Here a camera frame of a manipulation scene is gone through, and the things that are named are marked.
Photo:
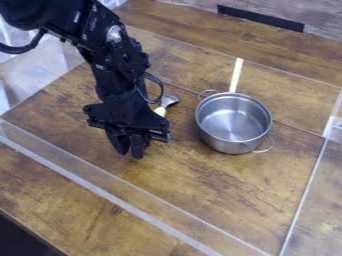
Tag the black wall strip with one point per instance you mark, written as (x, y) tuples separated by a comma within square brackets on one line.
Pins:
[(261, 18)]

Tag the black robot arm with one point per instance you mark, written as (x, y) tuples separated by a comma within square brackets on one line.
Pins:
[(86, 24)]

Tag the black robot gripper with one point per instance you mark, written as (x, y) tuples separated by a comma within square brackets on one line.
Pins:
[(123, 113)]

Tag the stainless steel pot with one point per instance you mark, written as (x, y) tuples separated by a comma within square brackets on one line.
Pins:
[(234, 122)]

